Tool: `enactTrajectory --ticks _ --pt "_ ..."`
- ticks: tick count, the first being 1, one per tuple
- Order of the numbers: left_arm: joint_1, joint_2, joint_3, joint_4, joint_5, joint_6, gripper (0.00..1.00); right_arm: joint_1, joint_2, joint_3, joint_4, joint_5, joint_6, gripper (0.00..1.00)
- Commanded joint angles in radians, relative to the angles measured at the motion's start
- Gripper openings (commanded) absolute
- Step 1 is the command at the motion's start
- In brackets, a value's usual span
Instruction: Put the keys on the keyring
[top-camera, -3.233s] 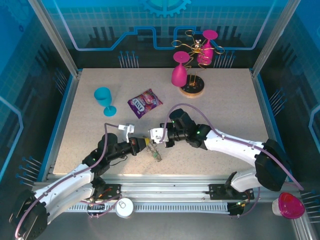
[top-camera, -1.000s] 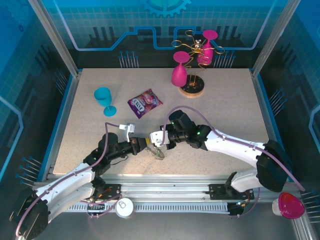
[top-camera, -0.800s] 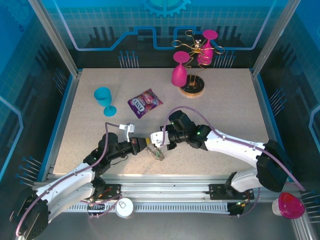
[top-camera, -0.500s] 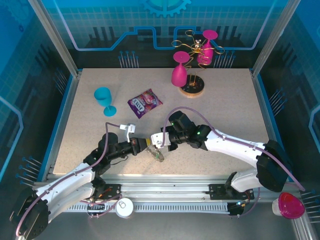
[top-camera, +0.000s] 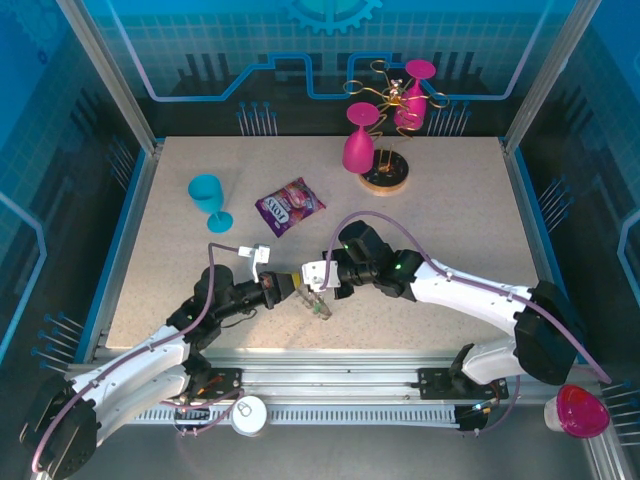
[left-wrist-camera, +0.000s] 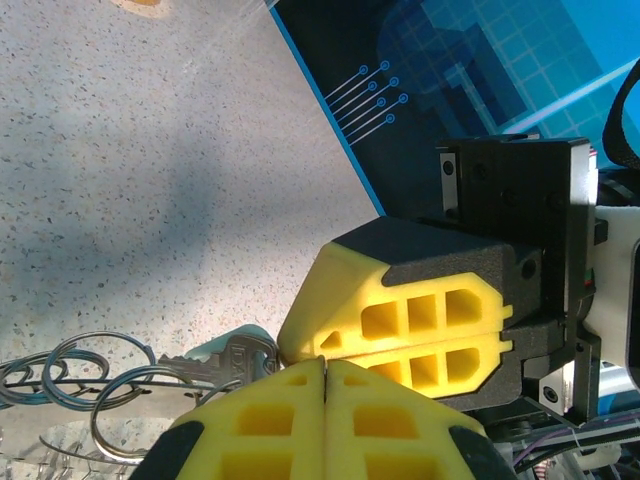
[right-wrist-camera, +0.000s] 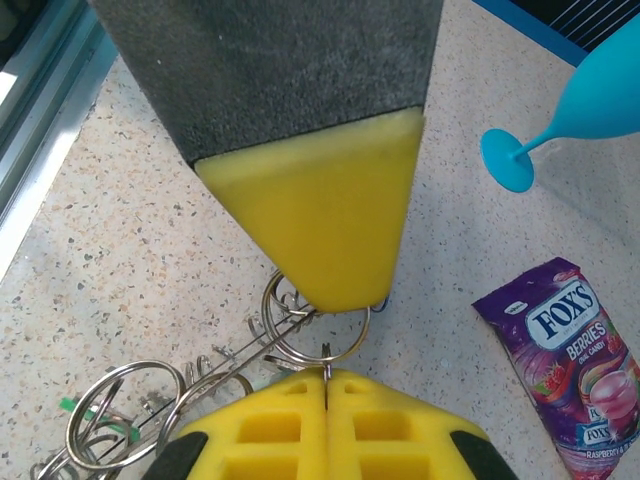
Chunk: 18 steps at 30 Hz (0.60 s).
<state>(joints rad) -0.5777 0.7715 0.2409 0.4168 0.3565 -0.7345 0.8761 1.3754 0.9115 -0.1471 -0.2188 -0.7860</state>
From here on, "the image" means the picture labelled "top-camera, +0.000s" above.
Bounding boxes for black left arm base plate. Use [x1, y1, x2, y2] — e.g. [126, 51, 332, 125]
[172, 367, 244, 401]

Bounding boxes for pink plastic goblet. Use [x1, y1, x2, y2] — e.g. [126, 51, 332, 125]
[392, 59, 436, 132]
[341, 102, 380, 175]

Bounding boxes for pink lidded cup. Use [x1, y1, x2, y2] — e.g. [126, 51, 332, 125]
[543, 383, 611, 440]

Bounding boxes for purple candy bag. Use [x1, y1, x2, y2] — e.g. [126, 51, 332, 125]
[254, 176, 327, 238]

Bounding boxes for white round cap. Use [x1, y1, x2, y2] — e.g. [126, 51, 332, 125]
[230, 395, 269, 437]

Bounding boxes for small clear plastic bag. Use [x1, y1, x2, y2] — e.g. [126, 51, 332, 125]
[298, 285, 335, 321]

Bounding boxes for blue plastic goblet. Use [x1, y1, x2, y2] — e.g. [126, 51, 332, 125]
[187, 173, 235, 235]

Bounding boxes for aluminium mounting rail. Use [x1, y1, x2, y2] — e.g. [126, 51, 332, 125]
[202, 348, 599, 407]

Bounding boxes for aluminium frame post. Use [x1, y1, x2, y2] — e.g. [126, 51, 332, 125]
[55, 0, 165, 155]
[502, 0, 594, 154]

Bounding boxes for slotted grey cable duct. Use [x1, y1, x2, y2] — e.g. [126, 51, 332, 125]
[124, 407, 461, 426]

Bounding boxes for gold wire glass rack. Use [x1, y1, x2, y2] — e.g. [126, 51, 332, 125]
[342, 59, 451, 197]

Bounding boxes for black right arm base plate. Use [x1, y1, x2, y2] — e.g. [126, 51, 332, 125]
[417, 367, 509, 401]

